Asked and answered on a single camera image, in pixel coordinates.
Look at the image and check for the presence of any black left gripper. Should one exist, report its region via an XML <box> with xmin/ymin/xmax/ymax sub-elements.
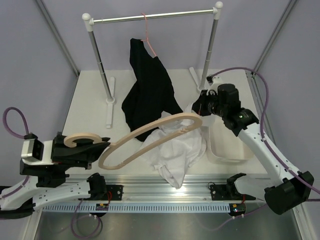
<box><xmin>49</xmin><ymin>131</ymin><xmax>110</xmax><ymax>174</ymax></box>

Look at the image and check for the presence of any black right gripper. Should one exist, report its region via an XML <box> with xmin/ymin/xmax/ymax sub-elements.
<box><xmin>190</xmin><ymin>89</ymin><xmax>227</xmax><ymax>118</ymax></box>

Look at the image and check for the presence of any beige wooden hanger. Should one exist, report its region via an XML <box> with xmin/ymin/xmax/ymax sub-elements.
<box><xmin>63</xmin><ymin>112</ymin><xmax>202</xmax><ymax>171</ymax></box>

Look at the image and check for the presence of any white t shirt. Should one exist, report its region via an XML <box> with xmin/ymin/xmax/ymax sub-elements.
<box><xmin>140</xmin><ymin>119</ymin><xmax>207</xmax><ymax>189</ymax></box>

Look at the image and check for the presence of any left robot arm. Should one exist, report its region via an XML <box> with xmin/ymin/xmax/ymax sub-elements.
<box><xmin>0</xmin><ymin>132</ymin><xmax>110</xmax><ymax>220</ymax></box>

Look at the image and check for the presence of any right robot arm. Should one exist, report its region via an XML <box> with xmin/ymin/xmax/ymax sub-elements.
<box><xmin>192</xmin><ymin>83</ymin><xmax>315</xmax><ymax>215</ymax></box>

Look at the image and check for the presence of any black t shirt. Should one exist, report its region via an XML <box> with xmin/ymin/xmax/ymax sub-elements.
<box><xmin>121</xmin><ymin>38</ymin><xmax>183</xmax><ymax>132</ymax></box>

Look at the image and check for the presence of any white plastic bin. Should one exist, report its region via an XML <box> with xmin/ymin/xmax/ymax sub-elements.
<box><xmin>204</xmin><ymin>115</ymin><xmax>254</xmax><ymax>165</ymax></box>

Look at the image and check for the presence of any silver clothes rack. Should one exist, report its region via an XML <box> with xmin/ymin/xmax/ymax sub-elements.
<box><xmin>82</xmin><ymin>1</ymin><xmax>224</xmax><ymax>129</ymax></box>

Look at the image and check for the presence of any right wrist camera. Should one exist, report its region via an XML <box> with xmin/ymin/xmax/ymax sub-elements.
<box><xmin>206</xmin><ymin>74</ymin><xmax>223</xmax><ymax>96</ymax></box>

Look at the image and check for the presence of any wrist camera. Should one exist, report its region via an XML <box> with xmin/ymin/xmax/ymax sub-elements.
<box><xmin>206</xmin><ymin>74</ymin><xmax>223</xmax><ymax>96</ymax></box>
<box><xmin>21</xmin><ymin>133</ymin><xmax>44</xmax><ymax>162</ymax></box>

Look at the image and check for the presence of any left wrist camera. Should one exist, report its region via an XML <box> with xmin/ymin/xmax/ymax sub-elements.
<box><xmin>21</xmin><ymin>133</ymin><xmax>44</xmax><ymax>162</ymax></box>

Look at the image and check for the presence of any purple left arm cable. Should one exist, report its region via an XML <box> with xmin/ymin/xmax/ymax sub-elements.
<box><xmin>0</xmin><ymin>107</ymin><xmax>101</xmax><ymax>237</ymax></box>

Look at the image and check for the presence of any aluminium rail base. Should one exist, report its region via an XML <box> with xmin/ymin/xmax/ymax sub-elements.
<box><xmin>32</xmin><ymin>172</ymin><xmax>276</xmax><ymax>203</ymax></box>

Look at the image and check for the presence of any pink wire hanger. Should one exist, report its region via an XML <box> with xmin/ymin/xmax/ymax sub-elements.
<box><xmin>141</xmin><ymin>12</ymin><xmax>157</xmax><ymax>57</ymax></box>

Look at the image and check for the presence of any white slotted cable duct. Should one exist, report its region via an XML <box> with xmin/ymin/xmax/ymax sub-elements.
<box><xmin>42</xmin><ymin>201</ymin><xmax>231</xmax><ymax>213</ymax></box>

